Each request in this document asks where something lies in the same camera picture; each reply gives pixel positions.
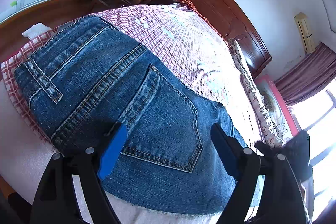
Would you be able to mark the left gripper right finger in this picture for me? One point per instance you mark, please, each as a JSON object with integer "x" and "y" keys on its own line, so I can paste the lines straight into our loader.
{"x": 281, "y": 200}

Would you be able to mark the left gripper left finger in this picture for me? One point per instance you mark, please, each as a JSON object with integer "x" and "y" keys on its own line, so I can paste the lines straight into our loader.
{"x": 55, "y": 200}

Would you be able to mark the blue denim jeans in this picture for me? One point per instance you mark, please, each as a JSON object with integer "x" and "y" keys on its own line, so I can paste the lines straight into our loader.
{"x": 90, "y": 78}

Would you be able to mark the floral patterned quilt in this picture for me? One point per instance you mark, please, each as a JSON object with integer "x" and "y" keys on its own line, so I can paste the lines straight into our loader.
{"x": 271, "y": 134}

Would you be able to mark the purple curtain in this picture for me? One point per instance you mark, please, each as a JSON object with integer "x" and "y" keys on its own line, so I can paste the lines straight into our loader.
{"x": 310, "y": 76}

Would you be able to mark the pink checked bed sheet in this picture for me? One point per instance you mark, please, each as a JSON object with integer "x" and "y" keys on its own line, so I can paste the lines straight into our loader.
{"x": 184, "y": 43}

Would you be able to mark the dark wooden headboard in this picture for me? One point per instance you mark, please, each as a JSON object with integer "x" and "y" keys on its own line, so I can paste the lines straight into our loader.
{"x": 232, "y": 23}

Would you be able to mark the orange fringed cloth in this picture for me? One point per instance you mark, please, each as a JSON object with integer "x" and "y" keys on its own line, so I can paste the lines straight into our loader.
{"x": 192, "y": 7}

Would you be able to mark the window with frame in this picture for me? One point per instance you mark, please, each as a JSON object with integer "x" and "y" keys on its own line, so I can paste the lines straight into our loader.
{"x": 316, "y": 116}

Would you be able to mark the pink cartoon bed rail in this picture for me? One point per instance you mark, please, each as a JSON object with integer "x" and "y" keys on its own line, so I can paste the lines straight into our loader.
{"x": 277, "y": 108}

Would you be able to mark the wall air conditioner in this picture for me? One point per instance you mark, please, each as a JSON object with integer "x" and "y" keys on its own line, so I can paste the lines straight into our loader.
{"x": 305, "y": 32}

